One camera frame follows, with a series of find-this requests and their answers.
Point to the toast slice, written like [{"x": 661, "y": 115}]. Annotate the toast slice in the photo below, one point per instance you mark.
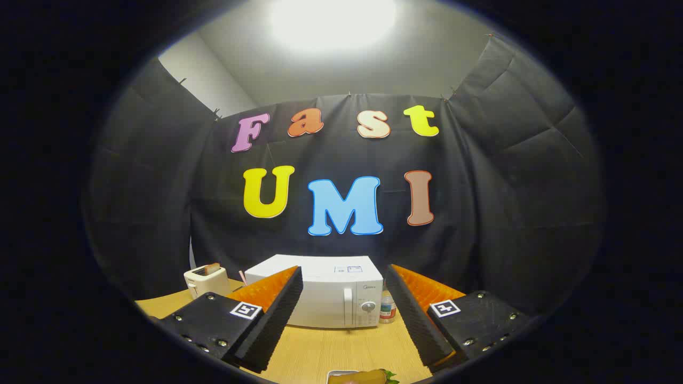
[{"x": 213, "y": 268}]

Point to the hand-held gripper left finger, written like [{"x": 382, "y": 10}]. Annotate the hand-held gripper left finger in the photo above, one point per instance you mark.
[{"x": 277, "y": 320}]

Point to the ceiling light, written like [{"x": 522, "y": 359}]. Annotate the ceiling light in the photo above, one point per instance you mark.
[{"x": 333, "y": 18}]

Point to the white microwave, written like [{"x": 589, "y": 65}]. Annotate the white microwave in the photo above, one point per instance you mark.
[{"x": 331, "y": 298}]

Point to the white plate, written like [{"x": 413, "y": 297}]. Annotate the white plate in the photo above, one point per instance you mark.
[{"x": 331, "y": 373}]

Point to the burger with lettuce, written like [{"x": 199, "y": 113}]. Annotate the burger with lettuce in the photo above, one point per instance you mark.
[{"x": 357, "y": 378}]

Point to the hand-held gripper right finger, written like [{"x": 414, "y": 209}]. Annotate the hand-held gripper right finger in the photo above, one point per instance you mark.
[{"x": 419, "y": 325}]

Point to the white toaster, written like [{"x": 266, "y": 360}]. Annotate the white toaster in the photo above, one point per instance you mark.
[{"x": 205, "y": 285}]

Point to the clear plastic bottle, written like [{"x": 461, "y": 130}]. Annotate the clear plastic bottle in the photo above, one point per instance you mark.
[{"x": 388, "y": 312}]

